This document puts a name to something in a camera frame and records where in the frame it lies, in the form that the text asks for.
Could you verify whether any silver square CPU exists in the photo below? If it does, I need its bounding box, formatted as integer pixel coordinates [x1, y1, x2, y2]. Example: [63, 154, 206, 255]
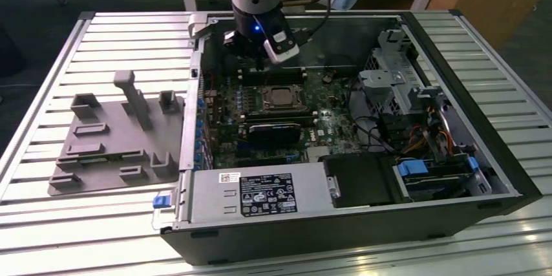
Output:
[262, 89, 294, 104]

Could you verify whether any metal CPU socket cover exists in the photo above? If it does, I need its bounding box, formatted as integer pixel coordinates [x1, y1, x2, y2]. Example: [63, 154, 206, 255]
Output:
[259, 85, 305, 111]

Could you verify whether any CPU socket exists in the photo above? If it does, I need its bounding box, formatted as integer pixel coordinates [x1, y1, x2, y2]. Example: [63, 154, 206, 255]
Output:
[257, 84, 306, 112]

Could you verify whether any black RAM stick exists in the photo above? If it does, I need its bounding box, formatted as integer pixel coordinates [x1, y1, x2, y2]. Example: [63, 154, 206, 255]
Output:
[245, 112, 313, 118]

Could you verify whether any black graphics card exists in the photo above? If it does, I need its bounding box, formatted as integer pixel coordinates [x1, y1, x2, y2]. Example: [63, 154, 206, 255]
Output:
[247, 122, 302, 146]

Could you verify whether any green motherboard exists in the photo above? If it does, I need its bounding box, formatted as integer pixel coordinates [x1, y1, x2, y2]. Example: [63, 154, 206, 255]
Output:
[201, 69, 361, 170]

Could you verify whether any grey metal drive cage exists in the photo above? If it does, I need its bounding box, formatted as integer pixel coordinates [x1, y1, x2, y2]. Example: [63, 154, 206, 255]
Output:
[355, 28, 441, 119]

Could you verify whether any small silver heatsink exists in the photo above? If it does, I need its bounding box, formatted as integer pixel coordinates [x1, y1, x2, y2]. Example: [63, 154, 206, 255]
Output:
[306, 146, 331, 162]

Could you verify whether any grey plastic parts rack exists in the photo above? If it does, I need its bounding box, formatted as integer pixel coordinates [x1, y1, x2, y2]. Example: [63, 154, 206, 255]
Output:
[46, 70, 186, 196]

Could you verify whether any grey power supply unit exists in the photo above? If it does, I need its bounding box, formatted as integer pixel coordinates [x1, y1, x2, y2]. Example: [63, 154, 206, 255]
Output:
[174, 162, 342, 225]

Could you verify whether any black plastic air shroud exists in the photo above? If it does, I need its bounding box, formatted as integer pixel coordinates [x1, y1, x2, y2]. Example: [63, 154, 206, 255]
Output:
[321, 153, 409, 209]

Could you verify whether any green RAM stick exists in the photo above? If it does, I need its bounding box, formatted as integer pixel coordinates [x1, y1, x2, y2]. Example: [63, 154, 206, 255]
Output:
[75, 156, 125, 163]

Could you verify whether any blue case release latch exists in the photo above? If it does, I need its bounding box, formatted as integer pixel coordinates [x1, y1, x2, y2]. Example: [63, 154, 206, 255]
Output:
[151, 193, 171, 209]

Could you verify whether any hard disk in blue carrier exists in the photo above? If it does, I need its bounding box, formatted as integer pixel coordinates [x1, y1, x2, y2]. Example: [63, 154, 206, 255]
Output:
[394, 158, 474, 201]

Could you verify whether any brown wooden cabinet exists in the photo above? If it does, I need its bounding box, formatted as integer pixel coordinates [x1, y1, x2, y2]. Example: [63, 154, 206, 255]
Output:
[426, 0, 552, 50]

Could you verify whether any black open PC case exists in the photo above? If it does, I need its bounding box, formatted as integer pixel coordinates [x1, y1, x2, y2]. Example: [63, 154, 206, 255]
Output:
[158, 9, 543, 266]

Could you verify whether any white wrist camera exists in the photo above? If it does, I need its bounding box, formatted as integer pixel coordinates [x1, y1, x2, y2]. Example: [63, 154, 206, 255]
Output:
[262, 30, 301, 64]

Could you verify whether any black looped case cable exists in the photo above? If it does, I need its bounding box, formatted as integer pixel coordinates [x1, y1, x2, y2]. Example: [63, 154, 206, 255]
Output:
[349, 116, 398, 154]

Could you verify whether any yellow orange wire bundle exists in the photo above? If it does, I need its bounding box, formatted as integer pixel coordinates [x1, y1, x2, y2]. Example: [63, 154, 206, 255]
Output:
[403, 125, 454, 158]

